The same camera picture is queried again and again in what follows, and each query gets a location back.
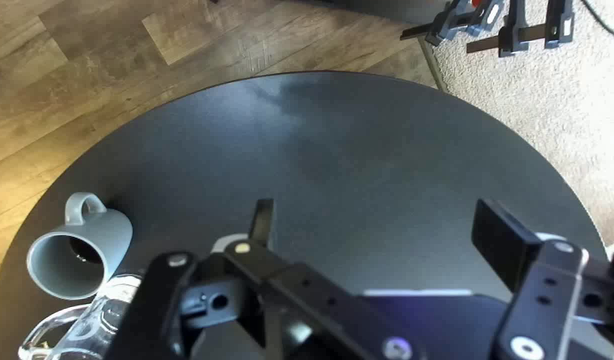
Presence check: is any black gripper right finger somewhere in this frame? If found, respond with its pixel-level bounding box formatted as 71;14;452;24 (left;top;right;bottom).
471;200;542;293

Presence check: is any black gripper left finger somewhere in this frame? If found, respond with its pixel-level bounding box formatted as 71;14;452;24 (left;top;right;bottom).
247;199;273;247

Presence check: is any round black table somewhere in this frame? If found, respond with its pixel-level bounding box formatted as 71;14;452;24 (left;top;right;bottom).
0;72;603;360

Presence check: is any grey ceramic mug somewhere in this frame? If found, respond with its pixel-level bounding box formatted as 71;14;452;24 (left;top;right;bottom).
26;192;131;300

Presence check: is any clear glass jar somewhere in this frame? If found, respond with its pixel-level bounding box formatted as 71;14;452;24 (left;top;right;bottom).
17;274;142;360

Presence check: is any black orange bar clamp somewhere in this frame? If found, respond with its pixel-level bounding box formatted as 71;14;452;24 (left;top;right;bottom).
399;0;504;46

